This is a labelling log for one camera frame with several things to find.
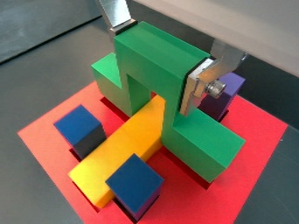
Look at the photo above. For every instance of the blue block left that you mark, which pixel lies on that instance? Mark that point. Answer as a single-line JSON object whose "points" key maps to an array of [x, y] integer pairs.
{"points": [[136, 184]]}

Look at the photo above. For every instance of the blue block right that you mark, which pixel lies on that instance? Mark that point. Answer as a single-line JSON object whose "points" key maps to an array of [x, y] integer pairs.
{"points": [[81, 129]]}

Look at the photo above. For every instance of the red wooden board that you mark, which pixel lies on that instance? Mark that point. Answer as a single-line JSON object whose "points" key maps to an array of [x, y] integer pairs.
{"points": [[184, 203]]}

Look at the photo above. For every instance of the blue block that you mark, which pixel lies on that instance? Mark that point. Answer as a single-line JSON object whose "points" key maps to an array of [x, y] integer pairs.
{"points": [[136, 184], [81, 129]]}

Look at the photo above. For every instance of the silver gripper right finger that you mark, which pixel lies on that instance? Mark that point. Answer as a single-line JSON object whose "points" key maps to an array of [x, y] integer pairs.
{"points": [[201, 80]]}

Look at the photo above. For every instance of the purple block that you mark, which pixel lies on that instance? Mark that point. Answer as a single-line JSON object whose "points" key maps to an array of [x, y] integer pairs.
{"points": [[215, 107]]}

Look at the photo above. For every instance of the yellow block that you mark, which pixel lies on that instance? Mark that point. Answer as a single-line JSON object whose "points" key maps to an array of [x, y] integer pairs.
{"points": [[136, 137]]}

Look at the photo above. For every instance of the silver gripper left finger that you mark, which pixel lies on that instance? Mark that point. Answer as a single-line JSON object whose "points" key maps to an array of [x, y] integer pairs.
{"points": [[116, 16]]}

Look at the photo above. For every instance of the green stepped block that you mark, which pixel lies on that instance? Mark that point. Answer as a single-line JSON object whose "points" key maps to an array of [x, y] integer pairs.
{"points": [[147, 65]]}

